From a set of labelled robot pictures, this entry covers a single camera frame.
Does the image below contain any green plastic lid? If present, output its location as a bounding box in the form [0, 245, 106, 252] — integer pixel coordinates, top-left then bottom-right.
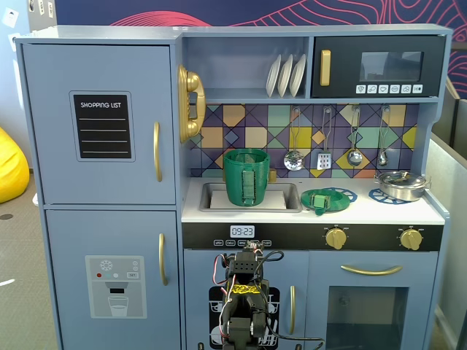
[300, 188, 353, 217]

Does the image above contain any steel pot with lid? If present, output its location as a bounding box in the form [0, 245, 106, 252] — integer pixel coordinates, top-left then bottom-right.
[374, 170, 432, 202]

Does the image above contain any green plastic container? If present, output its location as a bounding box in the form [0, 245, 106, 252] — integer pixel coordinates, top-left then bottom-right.
[223, 148, 271, 207]

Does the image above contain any digital clock display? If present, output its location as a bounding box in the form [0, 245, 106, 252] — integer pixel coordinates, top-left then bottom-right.
[229, 225, 256, 239]

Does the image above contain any metal skimmer spoon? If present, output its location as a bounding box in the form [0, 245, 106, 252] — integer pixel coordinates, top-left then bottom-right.
[283, 105, 306, 171]

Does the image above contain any silver toy sink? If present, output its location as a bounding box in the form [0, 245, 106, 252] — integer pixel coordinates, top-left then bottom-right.
[199, 182, 304, 214]

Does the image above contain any black stove control panel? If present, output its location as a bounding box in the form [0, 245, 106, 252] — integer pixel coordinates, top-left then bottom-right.
[182, 222, 444, 252]

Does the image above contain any metal slotted spatula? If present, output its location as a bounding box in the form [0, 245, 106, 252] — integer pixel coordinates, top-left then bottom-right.
[316, 105, 333, 171]

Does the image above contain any gold toy telephone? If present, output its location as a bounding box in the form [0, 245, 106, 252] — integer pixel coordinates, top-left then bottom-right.
[177, 64, 207, 144]

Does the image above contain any blue dishwasher door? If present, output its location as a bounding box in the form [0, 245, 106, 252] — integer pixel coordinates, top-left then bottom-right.
[183, 249, 310, 350]

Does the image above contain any white toy plate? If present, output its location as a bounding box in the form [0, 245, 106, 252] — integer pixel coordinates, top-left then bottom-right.
[277, 54, 294, 98]
[265, 54, 282, 98]
[289, 53, 307, 98]

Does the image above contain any blue lattice stove burner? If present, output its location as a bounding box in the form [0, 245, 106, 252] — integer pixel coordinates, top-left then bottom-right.
[368, 187, 420, 205]
[320, 186, 358, 204]

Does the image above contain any yellow patterned tape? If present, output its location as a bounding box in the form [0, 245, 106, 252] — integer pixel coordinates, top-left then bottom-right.
[233, 284, 262, 296]

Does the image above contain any gold stove knob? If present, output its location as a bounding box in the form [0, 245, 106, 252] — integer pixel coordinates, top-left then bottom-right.
[325, 227, 348, 251]
[400, 228, 425, 252]

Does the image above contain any metal ladle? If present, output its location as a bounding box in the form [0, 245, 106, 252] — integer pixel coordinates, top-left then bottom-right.
[346, 105, 363, 166]

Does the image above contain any blue oven door with window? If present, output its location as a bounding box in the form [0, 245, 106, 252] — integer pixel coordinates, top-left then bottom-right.
[308, 250, 439, 350]

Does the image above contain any black shopping list chalkboard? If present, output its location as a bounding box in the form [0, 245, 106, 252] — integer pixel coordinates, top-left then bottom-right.
[69, 90, 136, 163]

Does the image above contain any metal serving spoon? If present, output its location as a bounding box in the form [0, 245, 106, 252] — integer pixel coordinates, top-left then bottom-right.
[377, 104, 391, 168]

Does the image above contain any grey water dispenser decal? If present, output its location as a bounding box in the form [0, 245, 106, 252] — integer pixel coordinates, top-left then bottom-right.
[85, 254, 148, 319]

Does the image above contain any blue wooden toy kitchen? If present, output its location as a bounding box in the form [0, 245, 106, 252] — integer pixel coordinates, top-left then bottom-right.
[14, 24, 453, 350]

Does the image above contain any blue fridge door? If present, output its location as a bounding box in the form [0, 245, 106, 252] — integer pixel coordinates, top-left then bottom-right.
[22, 43, 177, 205]

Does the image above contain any black microwave door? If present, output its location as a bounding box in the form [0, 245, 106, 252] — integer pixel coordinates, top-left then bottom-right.
[311, 35, 447, 98]

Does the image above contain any yellow beanbag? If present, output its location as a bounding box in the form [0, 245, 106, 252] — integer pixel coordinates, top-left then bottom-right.
[0, 126, 31, 204]

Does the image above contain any grey office partition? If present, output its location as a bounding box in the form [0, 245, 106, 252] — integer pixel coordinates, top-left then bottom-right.
[426, 138, 467, 350]

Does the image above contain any gold fridge door handle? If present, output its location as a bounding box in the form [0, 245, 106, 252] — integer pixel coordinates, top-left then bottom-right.
[153, 121, 163, 183]

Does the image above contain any red white wire bundle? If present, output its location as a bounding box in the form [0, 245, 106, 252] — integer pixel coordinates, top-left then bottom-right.
[212, 254, 238, 303]

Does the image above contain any gold freezer door handle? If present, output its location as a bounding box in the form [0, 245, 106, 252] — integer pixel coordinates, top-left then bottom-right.
[158, 233, 169, 287]

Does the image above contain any gold microwave handle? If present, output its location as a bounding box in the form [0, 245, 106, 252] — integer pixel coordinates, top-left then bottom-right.
[320, 49, 332, 88]

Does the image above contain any gold dishwasher handle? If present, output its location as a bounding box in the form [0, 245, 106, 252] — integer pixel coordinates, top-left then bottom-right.
[288, 285, 297, 336]

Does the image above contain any gold oven handle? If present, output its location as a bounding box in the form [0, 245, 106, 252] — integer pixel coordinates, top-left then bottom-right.
[340, 265, 404, 276]

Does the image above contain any black power cable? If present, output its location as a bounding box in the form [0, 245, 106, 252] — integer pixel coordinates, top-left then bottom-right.
[271, 334, 325, 350]

